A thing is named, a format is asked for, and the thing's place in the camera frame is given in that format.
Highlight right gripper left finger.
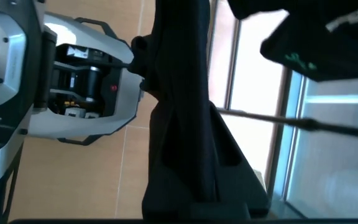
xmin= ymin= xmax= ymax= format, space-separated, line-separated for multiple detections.
xmin=140 ymin=148 xmax=197 ymax=219

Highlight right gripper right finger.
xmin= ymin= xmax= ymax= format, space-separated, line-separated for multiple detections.
xmin=209 ymin=101 xmax=270 ymax=219

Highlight black garment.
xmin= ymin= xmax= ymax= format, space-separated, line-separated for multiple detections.
xmin=127 ymin=0 xmax=221 ymax=203

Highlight black shorts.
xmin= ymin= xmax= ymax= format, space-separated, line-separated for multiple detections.
xmin=227 ymin=0 xmax=358 ymax=83

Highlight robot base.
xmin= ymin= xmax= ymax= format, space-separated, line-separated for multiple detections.
xmin=0 ymin=0 xmax=145 ymax=224

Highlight black clothes rack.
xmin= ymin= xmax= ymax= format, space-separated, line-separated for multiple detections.
xmin=206 ymin=0 xmax=358 ymax=141

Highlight window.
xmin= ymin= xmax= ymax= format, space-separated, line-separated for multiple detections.
xmin=265 ymin=70 xmax=358 ymax=219

